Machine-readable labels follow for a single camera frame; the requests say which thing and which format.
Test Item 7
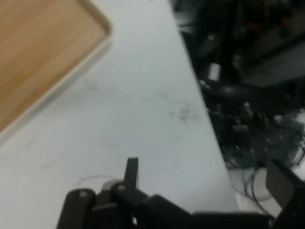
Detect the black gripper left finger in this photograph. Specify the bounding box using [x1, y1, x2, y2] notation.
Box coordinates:
[56, 156, 153, 229]

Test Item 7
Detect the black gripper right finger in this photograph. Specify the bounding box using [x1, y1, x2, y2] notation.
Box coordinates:
[265, 158, 305, 229]

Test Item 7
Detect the black equipment pile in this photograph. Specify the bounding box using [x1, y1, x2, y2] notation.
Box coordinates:
[170, 0, 305, 113]

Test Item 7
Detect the wooden tray with pale rim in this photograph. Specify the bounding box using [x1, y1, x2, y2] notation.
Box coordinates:
[0, 0, 113, 141]

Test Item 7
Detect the tangle of dark cables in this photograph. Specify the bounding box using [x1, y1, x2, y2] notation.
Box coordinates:
[204, 100, 305, 215]

